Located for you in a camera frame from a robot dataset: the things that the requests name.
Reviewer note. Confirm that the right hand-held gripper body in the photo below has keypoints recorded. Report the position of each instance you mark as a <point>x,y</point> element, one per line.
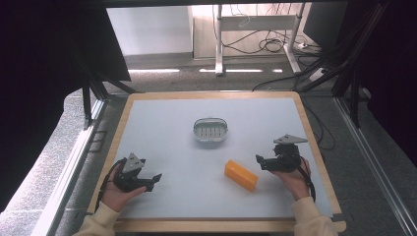
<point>285,156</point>

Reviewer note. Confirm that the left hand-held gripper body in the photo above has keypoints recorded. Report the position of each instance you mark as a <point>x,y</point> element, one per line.
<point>128,175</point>

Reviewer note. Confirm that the orange soap bar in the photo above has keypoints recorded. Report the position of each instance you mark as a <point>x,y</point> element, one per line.
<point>241,175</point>

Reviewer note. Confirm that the metal soap dish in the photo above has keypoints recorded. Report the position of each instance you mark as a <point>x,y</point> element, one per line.
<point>210,130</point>

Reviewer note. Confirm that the person's left hand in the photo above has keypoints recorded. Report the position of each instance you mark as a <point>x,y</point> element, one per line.
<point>116,196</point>

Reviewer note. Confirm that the person's right hand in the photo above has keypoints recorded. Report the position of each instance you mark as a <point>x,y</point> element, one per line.
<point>295,182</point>

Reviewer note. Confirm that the black metal stand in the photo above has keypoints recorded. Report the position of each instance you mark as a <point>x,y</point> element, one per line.
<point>88,105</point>

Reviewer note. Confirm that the white power strip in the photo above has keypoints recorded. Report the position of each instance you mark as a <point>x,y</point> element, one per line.
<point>316,74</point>

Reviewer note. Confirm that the black curtain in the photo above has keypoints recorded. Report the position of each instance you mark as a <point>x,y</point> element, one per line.
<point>39,82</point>
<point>390,65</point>

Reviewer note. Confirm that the white cabinet panel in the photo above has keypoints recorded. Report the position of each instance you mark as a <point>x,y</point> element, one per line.
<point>150,31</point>

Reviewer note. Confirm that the aluminium frame rail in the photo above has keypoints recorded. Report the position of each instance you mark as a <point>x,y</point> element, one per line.
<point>377,164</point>
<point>70,170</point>

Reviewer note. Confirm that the white desk frame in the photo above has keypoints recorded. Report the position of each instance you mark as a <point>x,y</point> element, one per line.
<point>257,23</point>

